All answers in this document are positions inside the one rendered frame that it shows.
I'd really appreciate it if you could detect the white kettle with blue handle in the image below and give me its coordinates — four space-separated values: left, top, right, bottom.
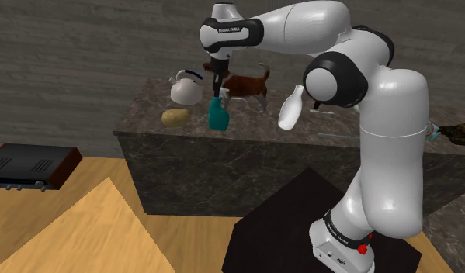
168 69 204 106

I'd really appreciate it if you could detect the yellow potato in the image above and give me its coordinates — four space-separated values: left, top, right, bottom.
161 108 192 128

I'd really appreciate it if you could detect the black and brown box appliance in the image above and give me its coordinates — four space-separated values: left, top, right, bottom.
0 143 84 192

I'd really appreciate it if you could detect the teal bottle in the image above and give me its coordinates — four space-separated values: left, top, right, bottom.
208 96 231 132

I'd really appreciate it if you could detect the light blue cup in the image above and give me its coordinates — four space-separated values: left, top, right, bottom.
425 119 442 143

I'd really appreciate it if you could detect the brown and white dog figure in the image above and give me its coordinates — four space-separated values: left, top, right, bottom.
202 61 272 113

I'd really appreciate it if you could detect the black robot stand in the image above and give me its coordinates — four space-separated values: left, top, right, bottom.
221 166 423 273

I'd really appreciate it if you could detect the white bottle vase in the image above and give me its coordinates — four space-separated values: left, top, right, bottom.
277 84 306 131

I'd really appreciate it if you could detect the grey knife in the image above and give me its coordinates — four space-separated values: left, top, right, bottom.
317 132 361 140

